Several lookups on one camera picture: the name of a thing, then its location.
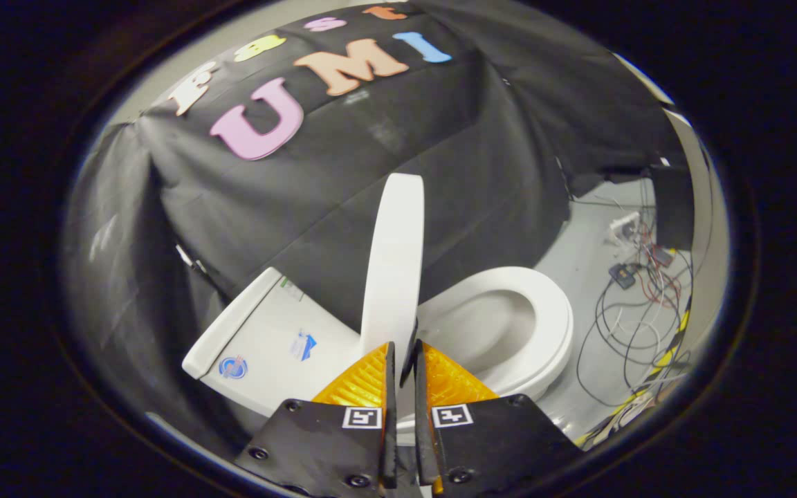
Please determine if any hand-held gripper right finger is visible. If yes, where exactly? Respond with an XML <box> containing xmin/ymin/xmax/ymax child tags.
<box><xmin>412</xmin><ymin>342</ymin><xmax>583</xmax><ymax>498</ymax></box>

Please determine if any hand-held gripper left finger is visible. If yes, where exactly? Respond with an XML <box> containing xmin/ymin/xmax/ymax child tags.
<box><xmin>235</xmin><ymin>342</ymin><xmax>399</xmax><ymax>498</ymax></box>

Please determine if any white toilet lid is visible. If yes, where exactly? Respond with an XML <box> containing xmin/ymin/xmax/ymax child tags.
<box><xmin>360</xmin><ymin>173</ymin><xmax>425</xmax><ymax>388</ymax></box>

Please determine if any white toilet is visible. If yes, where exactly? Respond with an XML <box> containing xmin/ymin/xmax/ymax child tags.
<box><xmin>183</xmin><ymin>266</ymin><xmax>574</xmax><ymax>447</ymax></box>

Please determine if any yellow black striped tape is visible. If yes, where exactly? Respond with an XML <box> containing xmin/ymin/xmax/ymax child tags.
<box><xmin>575</xmin><ymin>297</ymin><xmax>693</xmax><ymax>447</ymax></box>

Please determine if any white power strip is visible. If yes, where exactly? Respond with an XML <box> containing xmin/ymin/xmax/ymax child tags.
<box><xmin>610</xmin><ymin>211</ymin><xmax>641</xmax><ymax>243</ymax></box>

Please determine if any black backdrop cloth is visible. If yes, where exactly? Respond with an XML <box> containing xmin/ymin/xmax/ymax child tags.
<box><xmin>66</xmin><ymin>0</ymin><xmax>676</xmax><ymax>450</ymax></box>

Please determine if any black computer tower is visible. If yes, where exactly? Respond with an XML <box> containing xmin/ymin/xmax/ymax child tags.
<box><xmin>650</xmin><ymin>165</ymin><xmax>695</xmax><ymax>250</ymax></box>

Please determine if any white desk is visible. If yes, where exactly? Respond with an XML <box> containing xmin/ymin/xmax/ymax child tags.
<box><xmin>668</xmin><ymin>111</ymin><xmax>730</xmax><ymax>347</ymax></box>

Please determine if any tangle of floor cables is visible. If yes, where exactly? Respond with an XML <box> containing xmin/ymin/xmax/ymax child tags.
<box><xmin>576</xmin><ymin>180</ymin><xmax>693</xmax><ymax>409</ymax></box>

